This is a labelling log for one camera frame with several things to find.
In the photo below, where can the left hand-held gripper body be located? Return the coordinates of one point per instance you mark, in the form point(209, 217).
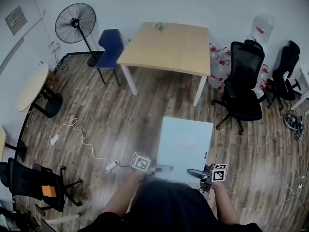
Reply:
point(140, 161)

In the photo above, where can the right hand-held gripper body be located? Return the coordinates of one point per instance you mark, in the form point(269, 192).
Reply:
point(219, 174)

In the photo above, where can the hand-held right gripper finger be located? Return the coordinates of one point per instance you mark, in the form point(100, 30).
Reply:
point(196, 173)

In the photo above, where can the light blue board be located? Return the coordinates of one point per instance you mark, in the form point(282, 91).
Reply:
point(184, 141)

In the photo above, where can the person's left forearm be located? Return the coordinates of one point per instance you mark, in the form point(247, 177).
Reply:
point(120, 197)

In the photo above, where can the person's right forearm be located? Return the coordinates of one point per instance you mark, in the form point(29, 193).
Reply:
point(225, 204)

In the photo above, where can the white power strip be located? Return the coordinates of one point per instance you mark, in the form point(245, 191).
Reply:
point(111, 167)

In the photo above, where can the person's black shirt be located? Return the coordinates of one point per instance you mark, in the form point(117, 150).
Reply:
point(169, 209)

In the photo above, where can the white power adapter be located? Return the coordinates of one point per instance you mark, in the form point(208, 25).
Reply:
point(54, 140)

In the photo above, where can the black gadget pile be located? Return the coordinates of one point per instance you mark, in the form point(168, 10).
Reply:
point(293, 121)

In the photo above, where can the orange box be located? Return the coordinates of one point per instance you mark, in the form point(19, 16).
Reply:
point(49, 191)

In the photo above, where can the black mesh office chair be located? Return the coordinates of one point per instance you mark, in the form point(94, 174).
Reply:
point(245, 81)
point(286, 76)

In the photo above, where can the white wooden plank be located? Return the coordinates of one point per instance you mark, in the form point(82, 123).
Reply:
point(62, 219)

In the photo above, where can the black chair with orange box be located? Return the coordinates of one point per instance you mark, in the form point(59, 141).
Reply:
point(29, 182)

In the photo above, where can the blue chair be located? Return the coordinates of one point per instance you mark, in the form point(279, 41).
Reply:
point(109, 49)

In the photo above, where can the white desk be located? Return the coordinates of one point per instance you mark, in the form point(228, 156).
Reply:
point(304, 94)

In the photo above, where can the brown cardboard box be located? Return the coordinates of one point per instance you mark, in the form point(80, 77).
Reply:
point(50, 76)

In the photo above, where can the round wooden side table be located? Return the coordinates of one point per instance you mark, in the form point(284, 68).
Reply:
point(32, 88)

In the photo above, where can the white flower bunch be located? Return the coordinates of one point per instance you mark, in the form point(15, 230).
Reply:
point(159, 26)

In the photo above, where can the light wooden desk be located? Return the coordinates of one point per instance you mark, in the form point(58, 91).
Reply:
point(2, 141)

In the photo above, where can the black standing fan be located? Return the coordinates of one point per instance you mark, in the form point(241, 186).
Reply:
point(75, 23)

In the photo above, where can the large clear dispenser bottle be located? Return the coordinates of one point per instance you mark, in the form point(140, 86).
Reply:
point(263, 26)

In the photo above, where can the grey wall sign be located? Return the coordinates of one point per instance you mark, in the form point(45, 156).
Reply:
point(16, 20)

